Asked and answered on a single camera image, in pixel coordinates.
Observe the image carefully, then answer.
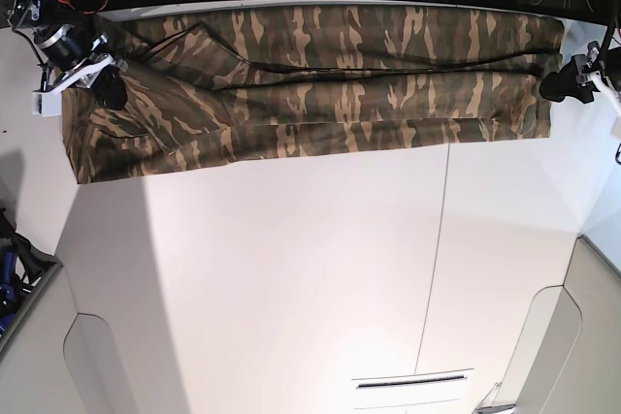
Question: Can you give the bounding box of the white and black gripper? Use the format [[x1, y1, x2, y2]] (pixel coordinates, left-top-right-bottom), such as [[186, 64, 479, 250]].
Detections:
[[539, 41, 620, 115], [41, 33, 127, 111]]

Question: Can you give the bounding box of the camouflage T-shirt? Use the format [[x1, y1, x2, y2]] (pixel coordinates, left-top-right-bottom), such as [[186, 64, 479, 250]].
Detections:
[[62, 5, 564, 184]]

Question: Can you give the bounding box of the blue and black equipment pile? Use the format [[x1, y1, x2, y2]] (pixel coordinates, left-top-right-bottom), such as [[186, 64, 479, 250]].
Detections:
[[1, 207, 58, 336]]

